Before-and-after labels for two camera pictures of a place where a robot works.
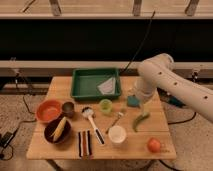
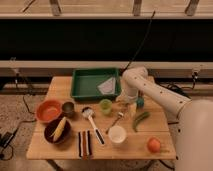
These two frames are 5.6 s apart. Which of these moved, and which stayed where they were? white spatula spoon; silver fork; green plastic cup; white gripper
Moved: white gripper
Stayed: green plastic cup; silver fork; white spatula spoon
